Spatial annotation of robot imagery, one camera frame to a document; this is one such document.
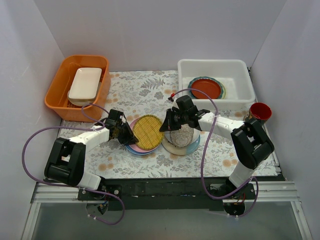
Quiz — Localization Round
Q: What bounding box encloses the olive green plate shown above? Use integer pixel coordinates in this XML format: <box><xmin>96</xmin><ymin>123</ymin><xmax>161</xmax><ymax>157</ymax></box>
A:
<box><xmin>132</xmin><ymin>114</ymin><xmax>165</xmax><ymax>150</ymax></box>

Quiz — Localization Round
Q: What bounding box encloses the red brown round plate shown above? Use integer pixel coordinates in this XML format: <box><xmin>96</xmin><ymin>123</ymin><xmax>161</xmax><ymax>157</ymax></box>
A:
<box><xmin>190</xmin><ymin>77</ymin><xmax>223</xmax><ymax>100</ymax></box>

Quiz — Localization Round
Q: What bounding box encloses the cream and green plate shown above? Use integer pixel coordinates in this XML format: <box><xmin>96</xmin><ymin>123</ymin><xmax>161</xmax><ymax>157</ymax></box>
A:
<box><xmin>221</xmin><ymin>83</ymin><xmax>227</xmax><ymax>99</ymax></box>

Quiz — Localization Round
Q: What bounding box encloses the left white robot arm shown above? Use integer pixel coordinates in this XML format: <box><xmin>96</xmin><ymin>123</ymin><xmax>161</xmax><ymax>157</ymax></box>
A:
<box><xmin>44</xmin><ymin>109</ymin><xmax>139</xmax><ymax>200</ymax></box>

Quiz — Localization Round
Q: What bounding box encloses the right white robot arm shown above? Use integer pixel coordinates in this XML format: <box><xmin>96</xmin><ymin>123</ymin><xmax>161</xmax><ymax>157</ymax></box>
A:
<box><xmin>159</xmin><ymin>95</ymin><xmax>275</xmax><ymax>199</ymax></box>

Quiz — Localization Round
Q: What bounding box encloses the orange plastic bin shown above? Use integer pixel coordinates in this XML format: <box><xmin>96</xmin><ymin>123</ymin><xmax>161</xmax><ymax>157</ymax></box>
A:
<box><xmin>44</xmin><ymin>55</ymin><xmax>111</xmax><ymax>123</ymax></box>

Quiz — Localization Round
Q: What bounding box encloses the clear white plastic bin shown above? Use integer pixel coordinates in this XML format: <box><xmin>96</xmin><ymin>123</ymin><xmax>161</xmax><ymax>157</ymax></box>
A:
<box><xmin>177</xmin><ymin>59</ymin><xmax>256</xmax><ymax>111</ymax></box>

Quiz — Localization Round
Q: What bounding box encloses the light blue plate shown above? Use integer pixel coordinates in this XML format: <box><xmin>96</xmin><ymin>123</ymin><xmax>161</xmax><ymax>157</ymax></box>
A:
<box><xmin>125</xmin><ymin>144</ymin><xmax>157</xmax><ymax>156</ymax></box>

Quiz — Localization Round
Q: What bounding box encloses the pink plate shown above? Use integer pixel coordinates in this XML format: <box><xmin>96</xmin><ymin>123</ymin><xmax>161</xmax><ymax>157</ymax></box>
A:
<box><xmin>128</xmin><ymin>118</ymin><xmax>157</xmax><ymax>154</ymax></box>

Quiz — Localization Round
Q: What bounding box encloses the white fluted plate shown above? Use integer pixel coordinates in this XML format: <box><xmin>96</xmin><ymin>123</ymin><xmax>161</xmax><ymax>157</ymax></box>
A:
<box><xmin>164</xmin><ymin>129</ymin><xmax>200</xmax><ymax>143</ymax></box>

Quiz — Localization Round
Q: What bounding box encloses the cream and blue plate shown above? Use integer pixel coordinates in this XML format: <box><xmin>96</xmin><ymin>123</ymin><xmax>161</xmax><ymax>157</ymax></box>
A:
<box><xmin>162</xmin><ymin>136</ymin><xmax>201</xmax><ymax>156</ymax></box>

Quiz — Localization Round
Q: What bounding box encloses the floral patterned table mat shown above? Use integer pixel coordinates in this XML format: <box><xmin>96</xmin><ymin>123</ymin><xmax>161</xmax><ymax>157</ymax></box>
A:
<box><xmin>48</xmin><ymin>70</ymin><xmax>278</xmax><ymax>180</ymax></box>

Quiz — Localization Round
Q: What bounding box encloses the white rectangular dish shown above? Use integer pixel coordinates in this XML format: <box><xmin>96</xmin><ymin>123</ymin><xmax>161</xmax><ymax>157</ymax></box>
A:
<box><xmin>68</xmin><ymin>67</ymin><xmax>102</xmax><ymax>100</ymax></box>

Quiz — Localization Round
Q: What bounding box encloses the red and black mug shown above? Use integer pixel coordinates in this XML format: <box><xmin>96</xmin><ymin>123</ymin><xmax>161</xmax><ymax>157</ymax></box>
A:
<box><xmin>243</xmin><ymin>102</ymin><xmax>272</xmax><ymax>125</ymax></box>

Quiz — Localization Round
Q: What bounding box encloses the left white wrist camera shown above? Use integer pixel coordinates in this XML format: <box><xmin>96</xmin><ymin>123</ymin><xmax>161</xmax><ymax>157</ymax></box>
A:
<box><xmin>120</xmin><ymin>114</ymin><xmax>127</xmax><ymax>124</ymax></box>

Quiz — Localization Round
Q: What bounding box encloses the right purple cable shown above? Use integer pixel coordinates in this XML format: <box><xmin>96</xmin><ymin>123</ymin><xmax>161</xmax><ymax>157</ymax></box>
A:
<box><xmin>169</xmin><ymin>88</ymin><xmax>258</xmax><ymax>218</ymax></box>

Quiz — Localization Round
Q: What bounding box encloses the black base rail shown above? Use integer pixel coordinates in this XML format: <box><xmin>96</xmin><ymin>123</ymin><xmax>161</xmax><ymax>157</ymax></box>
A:
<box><xmin>77</xmin><ymin>176</ymin><xmax>257</xmax><ymax>211</ymax></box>

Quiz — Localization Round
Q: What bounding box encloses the aluminium frame rail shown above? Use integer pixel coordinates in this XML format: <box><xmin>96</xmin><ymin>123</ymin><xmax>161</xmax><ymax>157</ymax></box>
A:
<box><xmin>31</xmin><ymin>181</ymin><xmax>301</xmax><ymax>204</ymax></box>

